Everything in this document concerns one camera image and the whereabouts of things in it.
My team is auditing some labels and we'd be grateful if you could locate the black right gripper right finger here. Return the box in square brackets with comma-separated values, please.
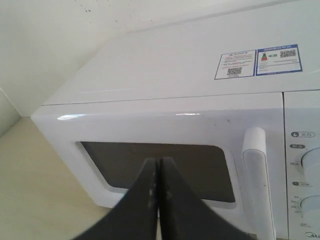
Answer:
[158, 157, 252, 240]

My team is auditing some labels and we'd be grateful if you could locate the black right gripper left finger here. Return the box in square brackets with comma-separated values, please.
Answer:
[75, 158, 159, 240]

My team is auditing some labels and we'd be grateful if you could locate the white microwave door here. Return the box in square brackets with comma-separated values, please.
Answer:
[32, 93, 289, 239]

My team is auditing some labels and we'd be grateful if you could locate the white Midea microwave oven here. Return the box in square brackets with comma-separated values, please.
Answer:
[41, 0, 320, 240]

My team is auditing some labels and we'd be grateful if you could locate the lower white timer knob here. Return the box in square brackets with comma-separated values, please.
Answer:
[300, 195, 320, 223]

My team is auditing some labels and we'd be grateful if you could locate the upper white control knob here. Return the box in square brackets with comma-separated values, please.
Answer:
[301, 148, 320, 177]

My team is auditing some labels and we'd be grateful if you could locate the warning label sticker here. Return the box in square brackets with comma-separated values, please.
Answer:
[214, 44, 303, 80]

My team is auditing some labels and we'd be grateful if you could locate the white plastic appliance door handle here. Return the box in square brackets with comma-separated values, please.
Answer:
[242, 127, 276, 240]

